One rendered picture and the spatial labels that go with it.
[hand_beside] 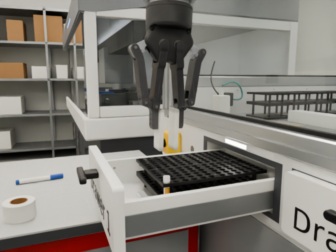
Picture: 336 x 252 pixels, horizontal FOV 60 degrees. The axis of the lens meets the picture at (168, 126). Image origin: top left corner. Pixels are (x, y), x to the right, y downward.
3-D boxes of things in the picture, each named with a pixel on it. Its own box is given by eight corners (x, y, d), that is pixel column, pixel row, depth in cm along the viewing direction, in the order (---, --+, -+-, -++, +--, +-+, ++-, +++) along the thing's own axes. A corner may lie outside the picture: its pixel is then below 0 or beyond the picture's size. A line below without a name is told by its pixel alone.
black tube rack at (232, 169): (163, 219, 51) (163, 184, 50) (136, 185, 67) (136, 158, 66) (265, 200, 59) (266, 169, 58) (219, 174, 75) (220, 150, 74)
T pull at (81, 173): (79, 185, 50) (79, 178, 50) (76, 173, 57) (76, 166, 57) (101, 183, 51) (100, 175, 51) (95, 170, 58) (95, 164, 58)
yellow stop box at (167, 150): (166, 156, 92) (166, 133, 91) (158, 151, 99) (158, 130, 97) (181, 154, 94) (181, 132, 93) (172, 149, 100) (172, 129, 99)
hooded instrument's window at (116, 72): (86, 117, 132) (81, 13, 125) (67, 96, 296) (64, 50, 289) (283, 108, 174) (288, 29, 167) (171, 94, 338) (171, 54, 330)
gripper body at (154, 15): (183, 11, 52) (182, 65, 53) (137, 6, 49) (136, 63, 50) (203, 1, 45) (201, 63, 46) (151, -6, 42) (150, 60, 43)
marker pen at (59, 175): (15, 185, 88) (15, 180, 88) (15, 184, 90) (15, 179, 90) (63, 178, 95) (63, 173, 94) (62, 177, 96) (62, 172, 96)
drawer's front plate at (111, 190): (114, 259, 43) (112, 188, 41) (90, 190, 69) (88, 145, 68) (126, 256, 43) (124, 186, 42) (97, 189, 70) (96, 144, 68)
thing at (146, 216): (123, 241, 45) (122, 204, 44) (98, 185, 68) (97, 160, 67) (317, 202, 59) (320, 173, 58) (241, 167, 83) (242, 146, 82)
